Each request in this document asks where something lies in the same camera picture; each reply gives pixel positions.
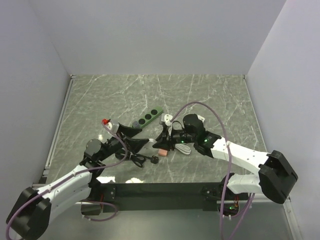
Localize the white coiled cable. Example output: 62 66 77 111
174 143 193 156

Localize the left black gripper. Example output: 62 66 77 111
98 123 149 162

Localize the purple cable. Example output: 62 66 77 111
169 100 256 240
5 124 129 240

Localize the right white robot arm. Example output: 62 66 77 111
153 114 298 204

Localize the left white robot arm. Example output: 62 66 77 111
5 119 151 240

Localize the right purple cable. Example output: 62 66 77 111
169 100 256 240

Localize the green power strip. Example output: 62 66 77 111
131 106 164 129

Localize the pink square adapter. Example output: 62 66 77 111
158 149 168 157

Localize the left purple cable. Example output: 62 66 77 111
5 124 129 240

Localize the white USB power strip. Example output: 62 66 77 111
197 115 205 122

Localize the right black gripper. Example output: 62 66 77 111
153 125 197 152

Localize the black power cord with plug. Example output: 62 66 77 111
114 152 160 168

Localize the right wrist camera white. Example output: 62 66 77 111
159 113 173 128

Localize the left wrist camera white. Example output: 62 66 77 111
101 118 120 134

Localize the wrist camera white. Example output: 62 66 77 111
101 118 120 134
159 113 173 128

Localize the aluminium frame rail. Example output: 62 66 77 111
27 181 292 204

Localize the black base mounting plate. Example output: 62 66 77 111
80 182 223 216

